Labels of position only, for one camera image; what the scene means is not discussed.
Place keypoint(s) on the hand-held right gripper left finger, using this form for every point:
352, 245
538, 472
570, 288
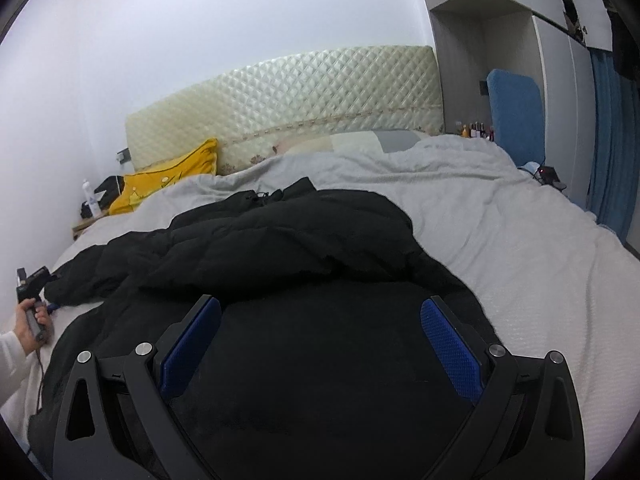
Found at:
187, 347

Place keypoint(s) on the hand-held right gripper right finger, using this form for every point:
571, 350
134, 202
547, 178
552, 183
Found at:
452, 345

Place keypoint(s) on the black puffer jacket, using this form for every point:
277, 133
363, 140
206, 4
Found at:
310, 310

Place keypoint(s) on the person's left forearm white sleeve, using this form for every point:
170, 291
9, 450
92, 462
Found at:
12, 370

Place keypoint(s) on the black hanging clothes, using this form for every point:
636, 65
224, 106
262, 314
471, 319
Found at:
622, 30

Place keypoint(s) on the person's left hand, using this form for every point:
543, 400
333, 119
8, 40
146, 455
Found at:
31, 317

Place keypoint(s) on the wooden nightstand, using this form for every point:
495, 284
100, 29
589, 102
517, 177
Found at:
82, 228

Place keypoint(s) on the grey blanket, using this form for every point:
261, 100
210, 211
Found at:
500, 260

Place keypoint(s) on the white spray bottle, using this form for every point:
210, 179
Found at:
91, 200

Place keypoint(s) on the black bag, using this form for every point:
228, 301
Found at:
107, 190

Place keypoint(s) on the yellow pillow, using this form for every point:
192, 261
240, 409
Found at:
162, 180

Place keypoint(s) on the black device with red light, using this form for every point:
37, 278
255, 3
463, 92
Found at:
549, 176

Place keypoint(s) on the floral pillow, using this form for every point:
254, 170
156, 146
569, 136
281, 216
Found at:
260, 155

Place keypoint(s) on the group of small bottles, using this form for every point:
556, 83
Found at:
475, 130

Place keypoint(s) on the grey patchwork pillow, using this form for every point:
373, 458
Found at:
370, 141

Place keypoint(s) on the blue chair back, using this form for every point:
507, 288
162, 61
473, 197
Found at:
515, 120

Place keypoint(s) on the blue curtain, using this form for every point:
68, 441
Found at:
611, 145

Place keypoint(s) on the cream quilted headboard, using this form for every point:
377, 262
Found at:
300, 105

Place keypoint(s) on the grey wooden wardrobe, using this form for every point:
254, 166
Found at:
520, 35

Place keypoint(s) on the black wall switch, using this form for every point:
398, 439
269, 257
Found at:
482, 87

